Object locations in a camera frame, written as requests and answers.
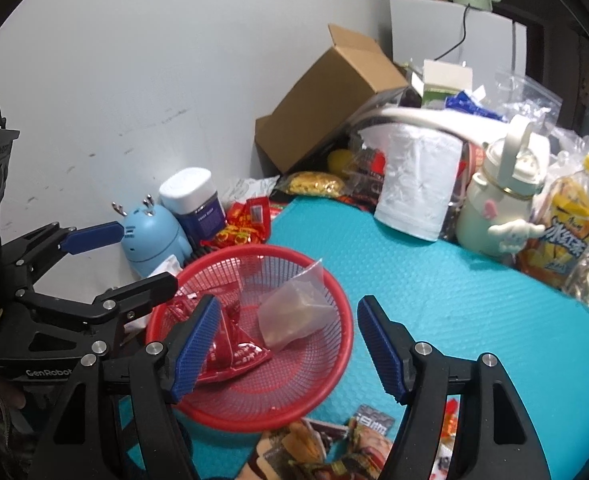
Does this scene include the clear zip bag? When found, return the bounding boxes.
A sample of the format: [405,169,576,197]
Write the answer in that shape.
[494,67,565,126]

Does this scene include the red crinkled snack packet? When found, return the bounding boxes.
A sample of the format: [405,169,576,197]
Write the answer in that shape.
[164,280,242,331]

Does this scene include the burger print snack packet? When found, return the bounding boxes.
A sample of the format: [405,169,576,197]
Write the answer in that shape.
[238,417,350,480]

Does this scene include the clear bag with red item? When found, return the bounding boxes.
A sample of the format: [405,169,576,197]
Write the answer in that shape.
[347,147,388,211]

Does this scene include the white and blue jar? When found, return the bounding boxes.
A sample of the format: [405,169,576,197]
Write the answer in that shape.
[159,167,228,247]

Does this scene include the red triangular snack packet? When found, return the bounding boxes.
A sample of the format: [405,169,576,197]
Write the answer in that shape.
[197,307,274,387]

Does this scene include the white tissue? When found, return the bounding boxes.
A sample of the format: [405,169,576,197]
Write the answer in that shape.
[142,255,183,279]

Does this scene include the white and green box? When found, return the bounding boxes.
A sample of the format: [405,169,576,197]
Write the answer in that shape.
[421,59,475,109]

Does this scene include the red mesh plastic basket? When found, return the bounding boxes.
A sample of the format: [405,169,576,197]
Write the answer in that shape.
[144,246,354,433]

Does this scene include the clear plastic bag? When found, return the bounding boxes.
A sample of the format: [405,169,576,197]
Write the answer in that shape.
[257,258,336,351]

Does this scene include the yellow snack bag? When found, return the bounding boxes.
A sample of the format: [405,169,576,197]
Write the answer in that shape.
[279,171,347,197]

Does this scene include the blue deer-shaped humidifier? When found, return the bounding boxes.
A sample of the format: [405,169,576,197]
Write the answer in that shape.
[112,194,191,277]

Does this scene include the white curved plastic strip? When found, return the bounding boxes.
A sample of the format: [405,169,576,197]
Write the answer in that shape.
[354,106,486,147]

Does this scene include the teal bubble mat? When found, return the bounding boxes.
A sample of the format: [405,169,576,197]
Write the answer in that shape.
[119,192,589,480]

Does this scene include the yellow round object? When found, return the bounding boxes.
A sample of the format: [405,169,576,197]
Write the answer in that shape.
[327,149,356,177]

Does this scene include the white panel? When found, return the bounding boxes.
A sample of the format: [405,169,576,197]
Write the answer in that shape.
[389,0,529,83]

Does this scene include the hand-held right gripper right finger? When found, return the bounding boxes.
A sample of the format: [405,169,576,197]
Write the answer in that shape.
[357,295,555,480]

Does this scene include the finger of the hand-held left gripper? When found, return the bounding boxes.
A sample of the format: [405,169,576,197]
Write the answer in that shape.
[18,271,180,334]
[2,221,126,296]

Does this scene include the brown picture snack packet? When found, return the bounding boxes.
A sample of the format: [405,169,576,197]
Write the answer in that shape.
[294,422,395,480]

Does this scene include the red and white snack packet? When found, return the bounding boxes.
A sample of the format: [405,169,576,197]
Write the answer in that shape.
[431,397,461,480]

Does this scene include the pale green kettle jug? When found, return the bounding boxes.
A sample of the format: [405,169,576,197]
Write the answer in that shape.
[455,114,552,267]

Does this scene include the pile of red candy packets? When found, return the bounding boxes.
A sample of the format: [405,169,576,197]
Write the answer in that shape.
[202,197,274,249]

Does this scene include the yellow iced tea bottle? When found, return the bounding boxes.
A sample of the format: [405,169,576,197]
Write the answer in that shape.
[517,154,589,288]

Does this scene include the blue packet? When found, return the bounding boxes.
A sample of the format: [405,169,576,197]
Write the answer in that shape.
[444,89,508,122]

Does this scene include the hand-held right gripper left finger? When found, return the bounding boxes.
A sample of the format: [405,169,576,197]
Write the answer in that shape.
[27,295,222,480]

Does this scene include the black cable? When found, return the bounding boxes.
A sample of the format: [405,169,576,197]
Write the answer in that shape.
[434,2,473,61]

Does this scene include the brown cardboard box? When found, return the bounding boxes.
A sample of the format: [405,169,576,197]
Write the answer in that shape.
[254,24,410,176]

